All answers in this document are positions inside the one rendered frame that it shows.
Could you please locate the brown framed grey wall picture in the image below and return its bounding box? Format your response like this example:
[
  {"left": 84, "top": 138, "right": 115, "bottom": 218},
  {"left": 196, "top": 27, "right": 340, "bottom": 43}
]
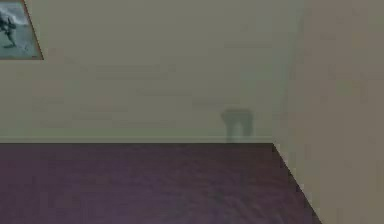
[{"left": 0, "top": 0, "right": 45, "bottom": 61}]

